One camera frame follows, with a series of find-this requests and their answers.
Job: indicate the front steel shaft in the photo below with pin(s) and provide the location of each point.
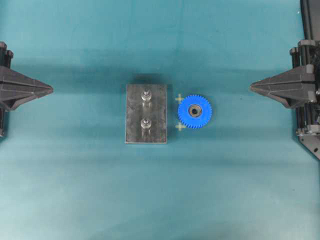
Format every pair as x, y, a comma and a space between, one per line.
146, 124

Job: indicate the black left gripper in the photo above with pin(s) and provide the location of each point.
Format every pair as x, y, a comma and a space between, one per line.
15, 88

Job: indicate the steel shaft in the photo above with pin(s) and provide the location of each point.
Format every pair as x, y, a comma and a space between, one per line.
146, 96
146, 124

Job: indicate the grey metal base plate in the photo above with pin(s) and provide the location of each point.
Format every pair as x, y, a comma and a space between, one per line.
136, 110

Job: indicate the rear steel shaft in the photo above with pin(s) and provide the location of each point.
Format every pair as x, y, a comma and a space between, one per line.
146, 96

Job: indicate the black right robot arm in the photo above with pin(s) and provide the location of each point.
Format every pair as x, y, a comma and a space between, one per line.
310, 12

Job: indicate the large blue plastic gear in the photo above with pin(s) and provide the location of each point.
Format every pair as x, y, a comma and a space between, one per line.
195, 111

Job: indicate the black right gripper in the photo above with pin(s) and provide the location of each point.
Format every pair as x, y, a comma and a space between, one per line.
295, 89

